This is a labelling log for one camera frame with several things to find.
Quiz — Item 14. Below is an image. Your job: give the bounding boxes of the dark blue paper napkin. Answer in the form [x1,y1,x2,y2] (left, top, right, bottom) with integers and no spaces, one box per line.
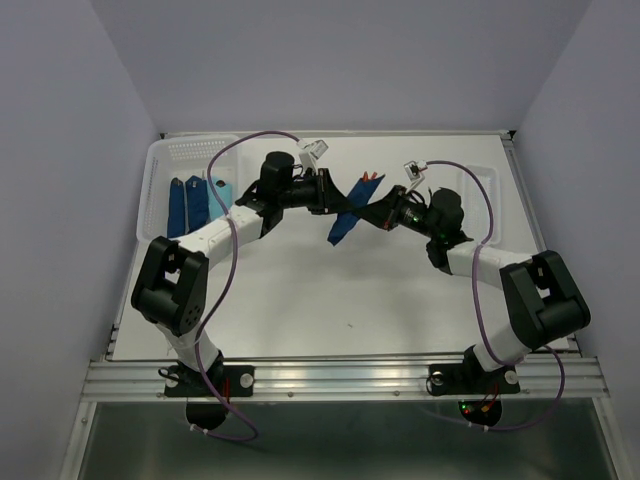
[327,172,385,246]

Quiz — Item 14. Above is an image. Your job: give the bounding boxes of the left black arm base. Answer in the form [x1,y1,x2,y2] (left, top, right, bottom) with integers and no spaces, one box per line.
[157,363,257,435]

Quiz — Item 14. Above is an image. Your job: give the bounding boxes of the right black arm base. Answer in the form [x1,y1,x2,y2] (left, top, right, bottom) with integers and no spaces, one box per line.
[426,363,521,428]

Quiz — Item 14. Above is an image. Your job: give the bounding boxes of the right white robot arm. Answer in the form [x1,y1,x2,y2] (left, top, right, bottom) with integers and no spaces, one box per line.
[355,188,591,386]

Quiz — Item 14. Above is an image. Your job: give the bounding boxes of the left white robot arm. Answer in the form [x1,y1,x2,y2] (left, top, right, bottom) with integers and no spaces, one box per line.
[131,151,376,396]

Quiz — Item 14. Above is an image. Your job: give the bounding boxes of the light blue napkin roll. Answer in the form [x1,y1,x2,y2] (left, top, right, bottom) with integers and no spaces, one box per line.
[207,176,233,221]

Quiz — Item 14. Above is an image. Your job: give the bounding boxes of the dark blue napkin roll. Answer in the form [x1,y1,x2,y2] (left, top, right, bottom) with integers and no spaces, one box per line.
[185,175,209,233]
[167,177,187,238]

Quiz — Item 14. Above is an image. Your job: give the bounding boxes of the white utensil tray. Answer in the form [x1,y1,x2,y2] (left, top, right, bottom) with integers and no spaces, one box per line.
[459,163,503,247]

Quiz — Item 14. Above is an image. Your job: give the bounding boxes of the white perforated plastic basket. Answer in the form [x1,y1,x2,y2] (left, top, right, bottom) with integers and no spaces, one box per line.
[136,134,241,242]

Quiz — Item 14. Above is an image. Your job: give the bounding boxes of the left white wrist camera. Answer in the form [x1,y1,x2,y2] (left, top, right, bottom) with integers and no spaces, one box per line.
[296,139,328,171]

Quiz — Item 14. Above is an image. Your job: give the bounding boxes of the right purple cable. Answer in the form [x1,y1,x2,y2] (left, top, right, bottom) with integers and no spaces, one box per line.
[422,159,567,434]

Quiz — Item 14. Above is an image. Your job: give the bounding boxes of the purple cable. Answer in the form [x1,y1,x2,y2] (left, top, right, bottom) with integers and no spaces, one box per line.
[187,130,306,441]
[422,159,567,434]

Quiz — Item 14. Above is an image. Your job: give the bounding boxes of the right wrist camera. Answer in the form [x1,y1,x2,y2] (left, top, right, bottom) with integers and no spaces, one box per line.
[404,161,428,192]

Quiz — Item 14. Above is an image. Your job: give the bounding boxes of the aluminium front rail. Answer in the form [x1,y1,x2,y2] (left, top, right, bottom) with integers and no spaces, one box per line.
[79,355,612,402]

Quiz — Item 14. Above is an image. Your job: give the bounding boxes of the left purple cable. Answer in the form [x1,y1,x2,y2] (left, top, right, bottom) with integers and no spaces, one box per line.
[187,130,306,441]

